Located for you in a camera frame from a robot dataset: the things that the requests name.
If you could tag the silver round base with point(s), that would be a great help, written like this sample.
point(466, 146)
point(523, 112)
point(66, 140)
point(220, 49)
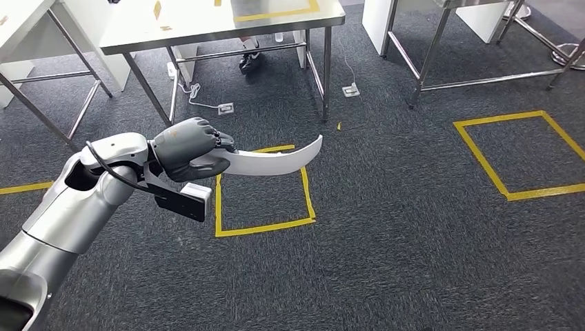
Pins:
point(518, 13)
point(571, 57)

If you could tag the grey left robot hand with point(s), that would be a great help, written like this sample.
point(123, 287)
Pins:
point(187, 144)

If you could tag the yellow tape outline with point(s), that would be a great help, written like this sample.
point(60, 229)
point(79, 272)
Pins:
point(274, 17)

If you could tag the steel workbench with yellow tape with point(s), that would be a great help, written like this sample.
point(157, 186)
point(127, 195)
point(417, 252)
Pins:
point(205, 18)

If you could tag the white floor socket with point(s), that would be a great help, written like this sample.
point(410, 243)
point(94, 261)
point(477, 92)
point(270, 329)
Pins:
point(350, 90)
point(225, 108)

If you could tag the white curved plastic part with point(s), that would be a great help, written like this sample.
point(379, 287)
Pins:
point(274, 164)

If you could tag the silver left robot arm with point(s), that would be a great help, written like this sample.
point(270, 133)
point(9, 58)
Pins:
point(73, 210)

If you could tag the black and white shoe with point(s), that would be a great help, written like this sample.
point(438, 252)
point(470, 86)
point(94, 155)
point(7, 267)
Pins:
point(249, 59)

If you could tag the yellow floor tape square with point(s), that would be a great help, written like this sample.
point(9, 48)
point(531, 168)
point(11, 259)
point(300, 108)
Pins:
point(25, 187)
point(265, 227)

